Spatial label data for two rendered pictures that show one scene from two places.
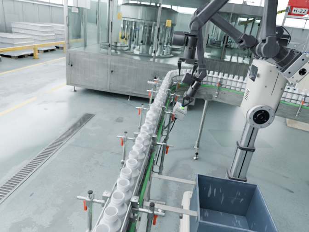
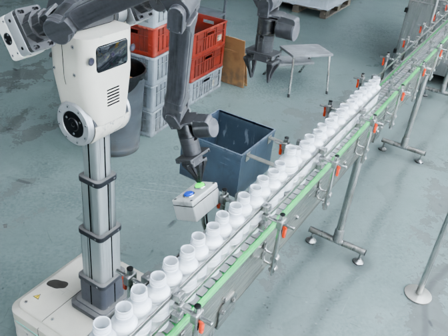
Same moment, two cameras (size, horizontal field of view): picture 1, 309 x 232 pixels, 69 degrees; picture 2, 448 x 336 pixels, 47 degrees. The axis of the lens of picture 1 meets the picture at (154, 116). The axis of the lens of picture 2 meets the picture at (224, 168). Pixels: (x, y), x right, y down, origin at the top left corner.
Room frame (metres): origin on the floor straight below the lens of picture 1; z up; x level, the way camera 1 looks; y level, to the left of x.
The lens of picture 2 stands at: (2.68, 0.41, 2.02)
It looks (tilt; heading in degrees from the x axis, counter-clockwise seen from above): 32 degrees down; 203
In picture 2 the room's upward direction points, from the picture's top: 6 degrees clockwise
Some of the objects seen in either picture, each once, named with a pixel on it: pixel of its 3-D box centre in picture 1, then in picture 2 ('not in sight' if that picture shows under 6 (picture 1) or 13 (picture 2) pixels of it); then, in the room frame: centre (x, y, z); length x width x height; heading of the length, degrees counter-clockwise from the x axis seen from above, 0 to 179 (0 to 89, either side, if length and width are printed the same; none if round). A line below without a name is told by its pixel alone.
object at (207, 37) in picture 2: not in sight; (191, 34); (-1.37, -1.81, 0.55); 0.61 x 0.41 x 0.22; 178
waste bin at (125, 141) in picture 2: not in sight; (115, 108); (-0.10, -1.72, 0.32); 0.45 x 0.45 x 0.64
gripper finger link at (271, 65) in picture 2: (183, 67); (266, 67); (1.20, -0.12, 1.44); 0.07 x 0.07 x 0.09; 84
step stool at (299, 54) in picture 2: not in sight; (297, 65); (-2.21, -1.01, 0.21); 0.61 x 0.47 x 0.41; 48
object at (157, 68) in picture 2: not in sight; (151, 56); (-0.66, -1.77, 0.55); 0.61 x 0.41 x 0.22; 2
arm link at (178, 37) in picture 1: (185, 34); (280, 17); (1.20, -0.10, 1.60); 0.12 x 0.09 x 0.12; 87
